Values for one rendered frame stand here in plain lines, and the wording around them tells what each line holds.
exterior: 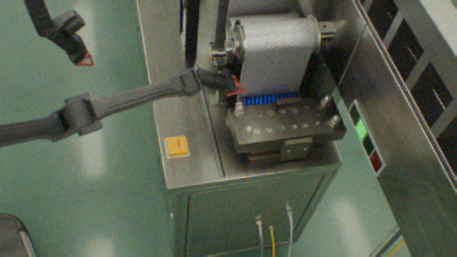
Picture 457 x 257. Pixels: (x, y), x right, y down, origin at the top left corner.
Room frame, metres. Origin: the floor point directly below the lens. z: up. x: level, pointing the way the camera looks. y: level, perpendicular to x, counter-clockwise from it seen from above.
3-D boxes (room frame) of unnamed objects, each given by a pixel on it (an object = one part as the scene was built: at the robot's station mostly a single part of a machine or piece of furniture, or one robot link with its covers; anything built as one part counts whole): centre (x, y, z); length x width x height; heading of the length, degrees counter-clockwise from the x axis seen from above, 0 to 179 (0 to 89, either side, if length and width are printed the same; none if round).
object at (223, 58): (1.16, 0.07, 1.05); 0.06 x 0.05 x 0.31; 111
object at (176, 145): (0.91, 0.18, 0.91); 0.07 x 0.07 x 0.02; 21
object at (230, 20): (1.30, -0.06, 1.17); 0.26 x 0.12 x 0.12; 111
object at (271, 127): (1.03, -0.20, 1.00); 0.40 x 0.16 x 0.06; 111
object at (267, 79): (1.13, -0.12, 1.11); 0.23 x 0.01 x 0.18; 111
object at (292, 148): (0.95, -0.24, 0.96); 0.10 x 0.03 x 0.11; 111
